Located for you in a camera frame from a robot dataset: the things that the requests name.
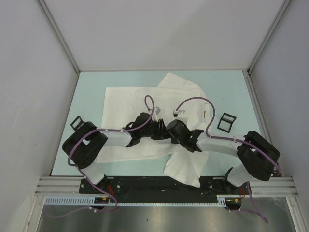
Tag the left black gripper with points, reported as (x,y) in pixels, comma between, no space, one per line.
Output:
(161,133)

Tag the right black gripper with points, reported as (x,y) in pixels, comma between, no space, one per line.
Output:
(173,140)

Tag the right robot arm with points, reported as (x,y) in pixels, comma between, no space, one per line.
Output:
(258,157)

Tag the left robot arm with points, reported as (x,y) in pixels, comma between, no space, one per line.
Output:
(84,145)

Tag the white t-shirt with flower print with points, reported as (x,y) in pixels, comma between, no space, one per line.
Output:
(123,104)

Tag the right black display box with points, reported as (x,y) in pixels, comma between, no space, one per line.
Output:
(226,122)

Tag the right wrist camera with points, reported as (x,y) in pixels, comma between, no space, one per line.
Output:
(181,115)

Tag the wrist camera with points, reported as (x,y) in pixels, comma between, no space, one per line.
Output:
(155,114)
(181,115)

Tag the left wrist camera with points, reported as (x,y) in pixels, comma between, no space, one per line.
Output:
(155,114)

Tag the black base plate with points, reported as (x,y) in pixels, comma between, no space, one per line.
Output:
(148,189)

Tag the grey slotted cable duct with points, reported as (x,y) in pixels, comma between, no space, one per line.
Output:
(105,201)

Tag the aluminium front rail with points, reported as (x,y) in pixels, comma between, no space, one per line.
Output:
(275,187)

